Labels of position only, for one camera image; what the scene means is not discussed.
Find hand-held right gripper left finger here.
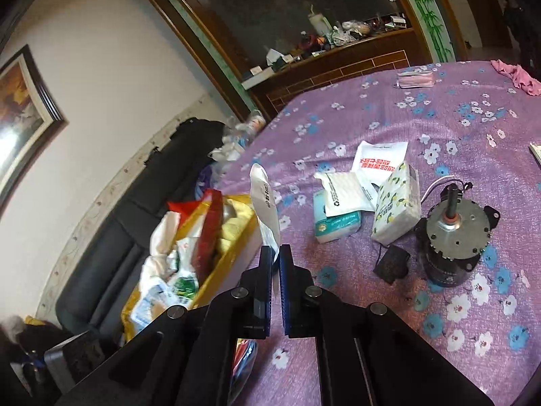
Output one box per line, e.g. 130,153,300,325
55,245,276,406

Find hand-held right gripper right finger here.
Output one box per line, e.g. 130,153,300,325
279,244,495,406

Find yellow taped cardboard box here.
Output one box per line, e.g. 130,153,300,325
120,195,263,343

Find pale yellow cloth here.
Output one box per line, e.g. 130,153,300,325
217,197,258,254

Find red foil packet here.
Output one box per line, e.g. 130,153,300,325
190,189,225,277

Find white printed packet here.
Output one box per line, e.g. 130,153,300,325
249,163,282,263

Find red striped bag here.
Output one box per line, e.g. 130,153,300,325
230,338,258,394

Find green white packet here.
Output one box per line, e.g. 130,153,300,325
169,275,199,305

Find blue white tissue pack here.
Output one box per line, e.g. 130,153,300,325
313,190,362,244

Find small black pouch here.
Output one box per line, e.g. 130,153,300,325
373,243,411,284

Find white plastic bag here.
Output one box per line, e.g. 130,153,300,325
139,211,195,288

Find light blue white packet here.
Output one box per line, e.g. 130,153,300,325
131,279,178,331

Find white mailer bag recycling symbol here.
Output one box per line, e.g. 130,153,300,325
313,171,379,216

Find lemon print tissue pack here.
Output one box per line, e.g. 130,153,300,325
371,161,421,246

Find black sofa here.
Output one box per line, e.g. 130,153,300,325
55,117,227,339

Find crumpled white plastic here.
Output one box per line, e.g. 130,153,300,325
209,137,246,163

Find clear plastic bottles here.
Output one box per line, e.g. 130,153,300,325
220,110,267,144

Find white mailer bag red print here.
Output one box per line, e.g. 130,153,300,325
351,140,410,212

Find black electric motor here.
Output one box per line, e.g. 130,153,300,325
416,175,501,286

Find wooden glass cabinet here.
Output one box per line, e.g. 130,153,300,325
129,0,436,123

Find pink mask packet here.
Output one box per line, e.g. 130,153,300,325
396,71,437,90

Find white bottle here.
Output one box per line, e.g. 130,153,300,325
308,5,331,37

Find cluttered wooden shelf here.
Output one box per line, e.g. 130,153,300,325
241,15,413,89

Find bamboo painted panel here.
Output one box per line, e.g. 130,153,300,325
393,0,457,64

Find pink cloth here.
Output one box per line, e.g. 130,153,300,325
490,59,541,97

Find dark wooden furniture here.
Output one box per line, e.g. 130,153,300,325
503,4,541,68

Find framed wall picture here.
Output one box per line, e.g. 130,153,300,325
0,44,68,216

